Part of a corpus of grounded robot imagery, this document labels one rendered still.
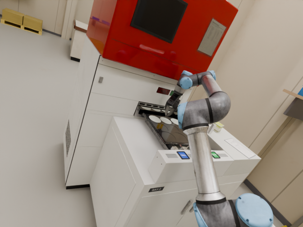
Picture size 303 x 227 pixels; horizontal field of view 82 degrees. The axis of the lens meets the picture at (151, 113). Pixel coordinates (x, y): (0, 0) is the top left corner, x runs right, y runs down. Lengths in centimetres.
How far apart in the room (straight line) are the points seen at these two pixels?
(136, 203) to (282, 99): 236
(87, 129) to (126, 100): 36
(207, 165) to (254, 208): 20
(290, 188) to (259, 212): 229
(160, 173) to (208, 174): 25
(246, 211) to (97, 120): 102
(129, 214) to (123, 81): 80
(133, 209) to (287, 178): 238
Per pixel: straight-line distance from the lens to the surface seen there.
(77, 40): 546
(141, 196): 96
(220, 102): 78
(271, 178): 312
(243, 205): 77
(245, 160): 137
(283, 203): 311
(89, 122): 132
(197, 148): 75
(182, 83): 111
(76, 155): 150
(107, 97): 124
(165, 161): 85
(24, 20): 769
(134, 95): 129
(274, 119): 285
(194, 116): 75
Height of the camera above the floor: 144
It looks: 22 degrees down
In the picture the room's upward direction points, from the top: 24 degrees clockwise
